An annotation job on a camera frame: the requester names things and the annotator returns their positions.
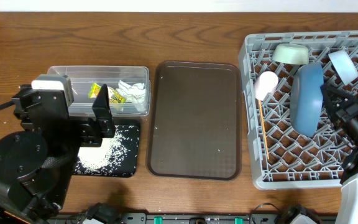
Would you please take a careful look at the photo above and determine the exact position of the yellow green snack wrapper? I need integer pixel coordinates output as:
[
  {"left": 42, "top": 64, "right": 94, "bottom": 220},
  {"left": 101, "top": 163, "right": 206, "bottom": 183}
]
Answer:
[{"left": 88, "top": 83, "right": 126, "bottom": 111}]

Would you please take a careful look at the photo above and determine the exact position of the dark blue plate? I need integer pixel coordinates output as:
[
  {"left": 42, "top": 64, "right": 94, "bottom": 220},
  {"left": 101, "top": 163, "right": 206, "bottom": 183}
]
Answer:
[{"left": 290, "top": 62, "right": 324, "bottom": 138}]

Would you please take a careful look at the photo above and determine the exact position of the light blue bowl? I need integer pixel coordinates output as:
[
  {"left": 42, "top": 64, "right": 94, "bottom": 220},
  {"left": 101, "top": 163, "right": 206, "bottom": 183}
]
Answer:
[{"left": 328, "top": 50, "right": 358, "bottom": 85}]

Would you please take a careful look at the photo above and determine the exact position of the white napkin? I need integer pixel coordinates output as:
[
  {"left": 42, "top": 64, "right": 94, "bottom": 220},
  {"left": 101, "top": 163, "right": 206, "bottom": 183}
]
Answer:
[{"left": 116, "top": 80, "right": 146, "bottom": 103}]

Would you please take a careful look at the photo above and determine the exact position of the white rice pile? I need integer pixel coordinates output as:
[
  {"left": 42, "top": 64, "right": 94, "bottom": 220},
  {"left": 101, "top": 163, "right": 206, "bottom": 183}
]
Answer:
[{"left": 75, "top": 123, "right": 138, "bottom": 175}]

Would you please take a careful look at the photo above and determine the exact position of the light green bowl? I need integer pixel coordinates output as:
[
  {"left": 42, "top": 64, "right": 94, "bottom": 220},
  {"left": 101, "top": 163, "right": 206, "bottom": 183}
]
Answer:
[{"left": 272, "top": 44, "right": 309, "bottom": 65}]

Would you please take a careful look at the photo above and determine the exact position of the pink cup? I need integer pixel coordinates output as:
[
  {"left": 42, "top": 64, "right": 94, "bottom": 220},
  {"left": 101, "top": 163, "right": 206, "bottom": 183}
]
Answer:
[{"left": 254, "top": 71, "right": 278, "bottom": 101}]

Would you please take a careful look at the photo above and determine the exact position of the wooden chopstick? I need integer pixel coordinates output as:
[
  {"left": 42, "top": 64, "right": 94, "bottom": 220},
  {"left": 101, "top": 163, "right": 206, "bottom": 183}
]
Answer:
[{"left": 258, "top": 100, "right": 270, "bottom": 161}]

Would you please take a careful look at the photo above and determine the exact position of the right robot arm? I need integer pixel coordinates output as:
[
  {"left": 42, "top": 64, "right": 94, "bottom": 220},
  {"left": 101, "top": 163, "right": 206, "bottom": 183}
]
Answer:
[{"left": 321, "top": 85, "right": 358, "bottom": 223}]

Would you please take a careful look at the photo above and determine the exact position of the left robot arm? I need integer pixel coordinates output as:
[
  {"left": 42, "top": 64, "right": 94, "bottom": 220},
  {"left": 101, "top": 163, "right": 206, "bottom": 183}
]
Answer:
[{"left": 0, "top": 75, "right": 115, "bottom": 223}]

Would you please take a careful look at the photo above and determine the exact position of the black waste tray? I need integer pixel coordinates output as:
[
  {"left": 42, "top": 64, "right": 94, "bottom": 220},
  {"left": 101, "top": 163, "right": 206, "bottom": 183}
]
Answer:
[{"left": 71, "top": 118, "right": 142, "bottom": 179}]

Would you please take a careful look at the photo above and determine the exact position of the grey dishwasher rack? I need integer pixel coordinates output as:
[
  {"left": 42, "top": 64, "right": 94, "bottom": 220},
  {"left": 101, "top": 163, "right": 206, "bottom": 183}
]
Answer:
[{"left": 238, "top": 30, "right": 358, "bottom": 190}]

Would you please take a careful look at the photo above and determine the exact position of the clear plastic bin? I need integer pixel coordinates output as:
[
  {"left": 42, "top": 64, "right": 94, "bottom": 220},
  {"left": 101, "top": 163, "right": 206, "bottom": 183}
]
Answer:
[{"left": 47, "top": 65, "right": 151, "bottom": 117}]

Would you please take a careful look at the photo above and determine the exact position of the brown serving tray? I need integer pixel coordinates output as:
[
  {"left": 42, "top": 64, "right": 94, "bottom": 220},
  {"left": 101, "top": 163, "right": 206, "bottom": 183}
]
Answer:
[{"left": 146, "top": 61, "right": 242, "bottom": 181}]

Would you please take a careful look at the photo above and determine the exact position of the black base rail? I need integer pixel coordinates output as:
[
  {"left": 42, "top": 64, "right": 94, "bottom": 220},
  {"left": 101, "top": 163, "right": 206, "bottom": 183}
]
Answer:
[{"left": 47, "top": 212, "right": 291, "bottom": 224}]

